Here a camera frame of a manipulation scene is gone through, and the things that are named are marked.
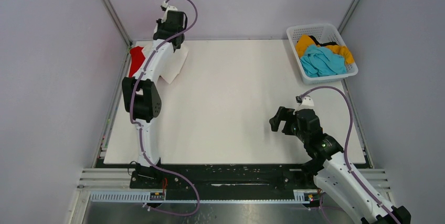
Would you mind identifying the white t shirt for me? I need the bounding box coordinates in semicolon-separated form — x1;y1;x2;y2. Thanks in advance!
135;40;188;84

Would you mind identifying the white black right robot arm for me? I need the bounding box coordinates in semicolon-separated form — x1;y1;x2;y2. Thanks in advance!
269;106;411;223

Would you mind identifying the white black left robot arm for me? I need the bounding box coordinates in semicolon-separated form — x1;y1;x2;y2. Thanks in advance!
122;8;188;188

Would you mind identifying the folded red t shirt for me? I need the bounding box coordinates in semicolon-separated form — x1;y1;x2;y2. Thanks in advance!
128;46;145;78

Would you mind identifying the turquoise t shirt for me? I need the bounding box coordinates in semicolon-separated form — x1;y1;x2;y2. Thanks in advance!
300;45;347;78

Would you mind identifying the white plastic laundry basket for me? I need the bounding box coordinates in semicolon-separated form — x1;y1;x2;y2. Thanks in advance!
286;23;358;84

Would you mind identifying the yellow t shirt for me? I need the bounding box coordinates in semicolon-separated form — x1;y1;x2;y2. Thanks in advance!
295;34;355;64

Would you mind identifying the black garment in basket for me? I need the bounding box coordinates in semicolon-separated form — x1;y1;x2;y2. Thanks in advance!
309;35;338;48

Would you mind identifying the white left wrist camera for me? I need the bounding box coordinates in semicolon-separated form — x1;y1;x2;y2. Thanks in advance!
161;3;178;12

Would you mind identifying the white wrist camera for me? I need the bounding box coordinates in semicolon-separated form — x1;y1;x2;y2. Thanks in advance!
161;3;178;12
295;95;315;111

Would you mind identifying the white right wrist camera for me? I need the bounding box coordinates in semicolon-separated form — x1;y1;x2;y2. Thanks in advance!
295;95;315;111

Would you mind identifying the aluminium frame rail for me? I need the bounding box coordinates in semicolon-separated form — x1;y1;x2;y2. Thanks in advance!
101;0;132;47

